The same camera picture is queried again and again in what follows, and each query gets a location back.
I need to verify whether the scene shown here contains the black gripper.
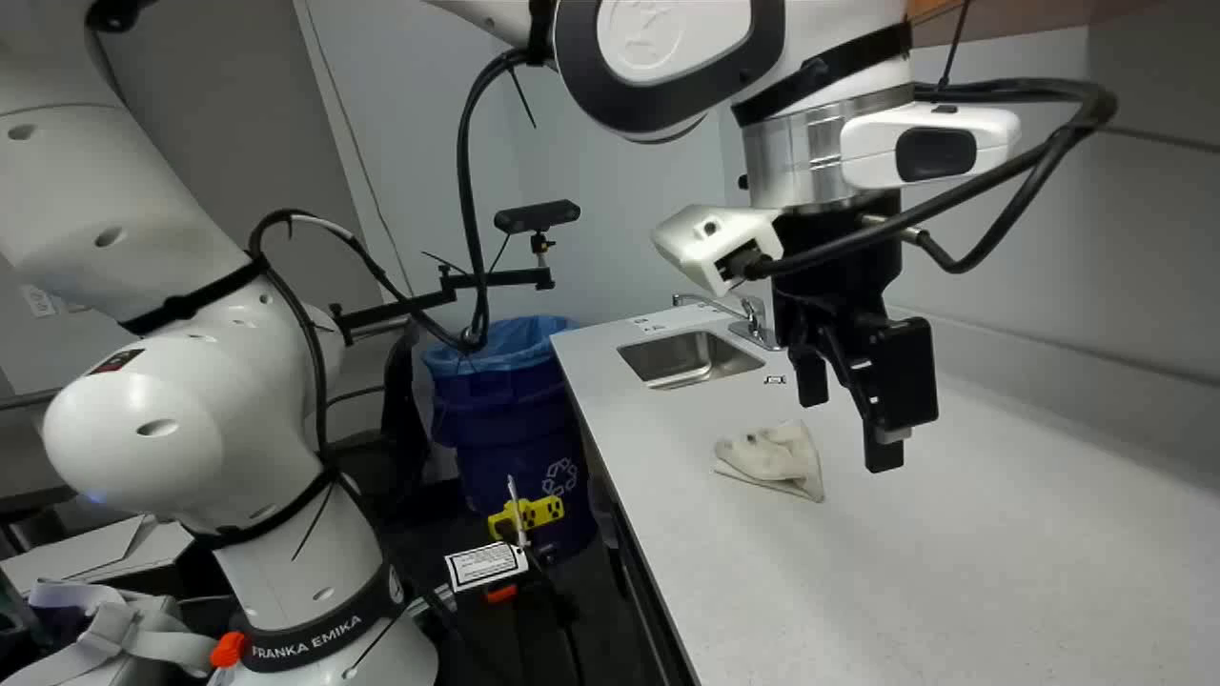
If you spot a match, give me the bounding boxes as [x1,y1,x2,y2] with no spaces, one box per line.
[764,202,941,475]

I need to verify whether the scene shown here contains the beige cloth towel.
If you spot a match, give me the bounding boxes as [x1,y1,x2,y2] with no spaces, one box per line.
[709,424,832,505]

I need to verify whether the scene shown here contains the chrome faucet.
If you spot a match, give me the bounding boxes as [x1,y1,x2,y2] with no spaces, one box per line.
[667,287,782,349]

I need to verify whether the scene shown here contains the steel sink basin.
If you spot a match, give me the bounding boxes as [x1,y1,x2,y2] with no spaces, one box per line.
[615,324,764,392]

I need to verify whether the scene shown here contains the blue trash bin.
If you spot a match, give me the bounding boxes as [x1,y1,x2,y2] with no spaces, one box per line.
[421,314,601,565]

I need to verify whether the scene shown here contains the yellow clamp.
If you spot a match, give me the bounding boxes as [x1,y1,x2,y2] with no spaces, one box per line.
[485,474,569,552]

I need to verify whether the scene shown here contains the white label tag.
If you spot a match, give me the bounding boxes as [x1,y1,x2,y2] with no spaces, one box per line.
[438,542,534,593]

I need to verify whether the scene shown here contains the orange round button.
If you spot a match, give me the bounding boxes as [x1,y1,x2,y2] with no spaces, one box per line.
[207,627,251,673]

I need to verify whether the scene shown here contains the black stereo camera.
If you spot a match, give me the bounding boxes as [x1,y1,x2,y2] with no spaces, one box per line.
[491,198,584,239]

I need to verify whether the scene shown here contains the black hanging arm cable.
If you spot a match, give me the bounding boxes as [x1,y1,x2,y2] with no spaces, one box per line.
[454,44,538,353]

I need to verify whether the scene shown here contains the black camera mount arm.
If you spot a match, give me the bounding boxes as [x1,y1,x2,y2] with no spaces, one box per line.
[331,228,560,343]

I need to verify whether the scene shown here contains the gray fabric strap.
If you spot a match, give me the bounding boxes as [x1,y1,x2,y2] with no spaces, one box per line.
[0,578,222,686]

